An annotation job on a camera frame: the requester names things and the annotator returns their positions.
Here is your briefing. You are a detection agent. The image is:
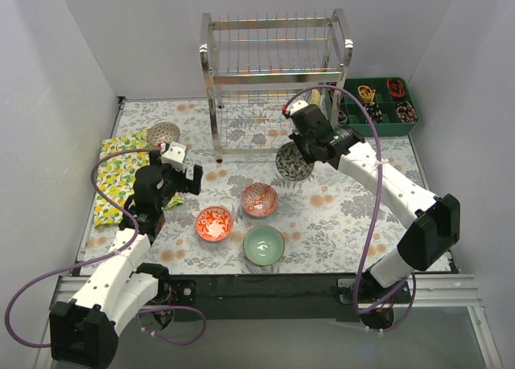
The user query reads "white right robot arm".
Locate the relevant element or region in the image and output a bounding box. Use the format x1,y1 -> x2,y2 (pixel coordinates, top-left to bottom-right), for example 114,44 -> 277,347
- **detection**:
283,100 -> 460,303

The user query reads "mint green bowl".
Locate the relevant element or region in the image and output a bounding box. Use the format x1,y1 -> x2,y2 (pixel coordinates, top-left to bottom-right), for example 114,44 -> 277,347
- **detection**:
242,225 -> 286,266

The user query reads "orange geometric patterned bowl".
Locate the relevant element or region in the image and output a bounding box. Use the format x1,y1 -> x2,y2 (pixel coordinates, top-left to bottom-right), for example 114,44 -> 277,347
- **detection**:
241,182 -> 279,218

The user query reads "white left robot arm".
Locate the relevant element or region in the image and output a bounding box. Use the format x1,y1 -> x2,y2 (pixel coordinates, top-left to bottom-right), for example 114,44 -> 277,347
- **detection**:
49,164 -> 203,368

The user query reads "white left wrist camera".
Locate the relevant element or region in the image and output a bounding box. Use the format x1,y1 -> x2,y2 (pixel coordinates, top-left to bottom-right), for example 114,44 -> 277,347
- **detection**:
160,141 -> 187,172

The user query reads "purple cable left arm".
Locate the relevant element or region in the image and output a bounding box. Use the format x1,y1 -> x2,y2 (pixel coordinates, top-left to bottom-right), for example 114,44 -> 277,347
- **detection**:
3,148 -> 207,348

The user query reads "orange floral patterned bowl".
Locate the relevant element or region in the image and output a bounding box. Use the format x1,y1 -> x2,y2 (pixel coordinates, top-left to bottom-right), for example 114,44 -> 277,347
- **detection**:
195,206 -> 234,242

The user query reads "small purple patterned bowl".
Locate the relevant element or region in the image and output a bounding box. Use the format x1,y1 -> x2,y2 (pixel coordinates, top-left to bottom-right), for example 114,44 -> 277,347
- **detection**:
146,121 -> 180,146

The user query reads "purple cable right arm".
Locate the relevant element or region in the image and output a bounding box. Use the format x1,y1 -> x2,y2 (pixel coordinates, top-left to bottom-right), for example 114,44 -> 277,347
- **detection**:
283,85 -> 418,334

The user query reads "floral patterned table mat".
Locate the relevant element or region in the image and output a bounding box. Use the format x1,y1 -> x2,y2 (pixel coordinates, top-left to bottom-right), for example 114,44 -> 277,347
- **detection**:
79,99 -> 451,277

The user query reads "lemon print cloth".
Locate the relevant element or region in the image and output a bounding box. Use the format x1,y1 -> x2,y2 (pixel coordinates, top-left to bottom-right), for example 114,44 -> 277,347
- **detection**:
93,128 -> 184,229

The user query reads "yellow and teal patterned bowl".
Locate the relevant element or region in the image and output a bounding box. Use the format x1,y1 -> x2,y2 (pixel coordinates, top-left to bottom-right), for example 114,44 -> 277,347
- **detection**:
311,88 -> 323,106

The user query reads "green compartment organizer tray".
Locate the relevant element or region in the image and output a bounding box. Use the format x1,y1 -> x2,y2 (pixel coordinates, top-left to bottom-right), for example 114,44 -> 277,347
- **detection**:
338,77 -> 418,137

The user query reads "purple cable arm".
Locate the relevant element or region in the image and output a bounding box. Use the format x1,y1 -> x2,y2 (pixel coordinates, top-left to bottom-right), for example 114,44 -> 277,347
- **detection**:
283,85 -> 418,334
3,148 -> 207,348

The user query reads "black leaf patterned bowl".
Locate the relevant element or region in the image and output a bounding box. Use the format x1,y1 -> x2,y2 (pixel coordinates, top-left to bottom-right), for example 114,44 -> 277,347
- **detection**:
275,141 -> 314,182

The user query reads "stainless steel dish rack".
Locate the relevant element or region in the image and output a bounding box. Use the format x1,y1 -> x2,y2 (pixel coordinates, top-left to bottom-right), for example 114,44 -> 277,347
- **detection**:
199,8 -> 354,163

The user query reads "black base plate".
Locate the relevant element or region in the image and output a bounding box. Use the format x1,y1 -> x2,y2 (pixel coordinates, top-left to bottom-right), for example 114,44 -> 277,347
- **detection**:
155,273 -> 412,328

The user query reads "aluminium front rail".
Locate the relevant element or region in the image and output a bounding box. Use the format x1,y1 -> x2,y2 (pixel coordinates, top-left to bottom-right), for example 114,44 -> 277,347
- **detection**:
50,274 -> 483,310

